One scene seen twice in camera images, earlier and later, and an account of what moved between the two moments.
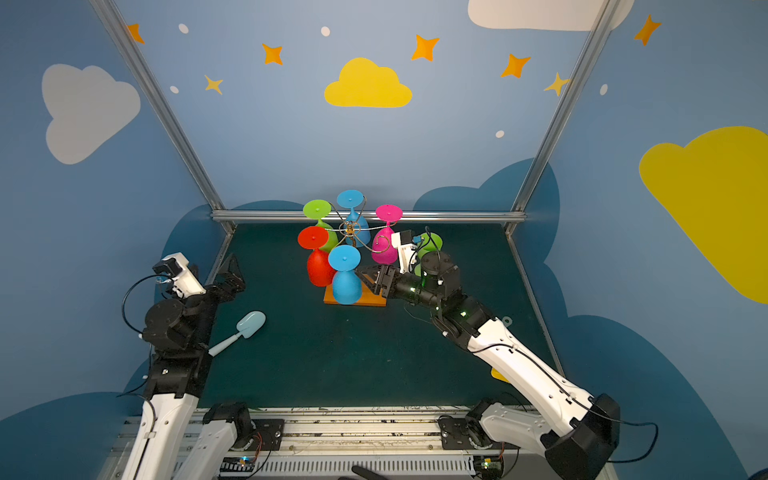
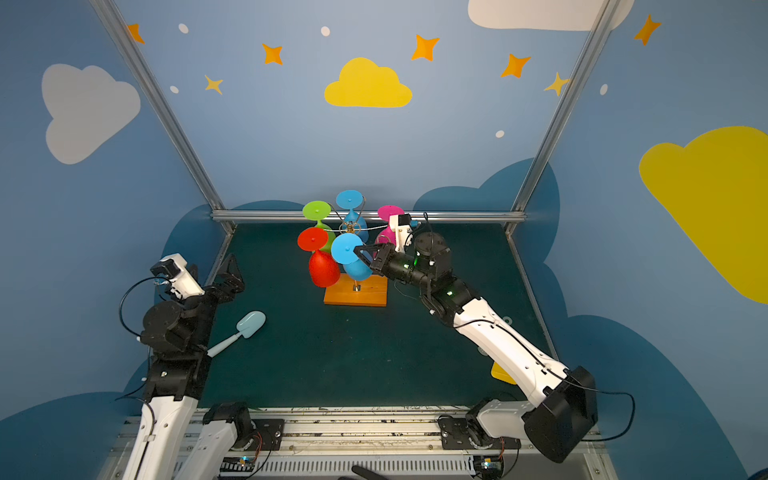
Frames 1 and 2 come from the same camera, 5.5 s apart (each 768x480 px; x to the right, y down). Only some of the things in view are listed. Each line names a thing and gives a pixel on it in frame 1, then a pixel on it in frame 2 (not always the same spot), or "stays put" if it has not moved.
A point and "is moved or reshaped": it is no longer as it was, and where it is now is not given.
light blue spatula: (247, 326) stays put
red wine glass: (319, 268) stays put
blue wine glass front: (347, 283) is moved or reshaped
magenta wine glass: (383, 251) stays put
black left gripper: (218, 288) stays put
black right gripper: (387, 283) → (384, 262)
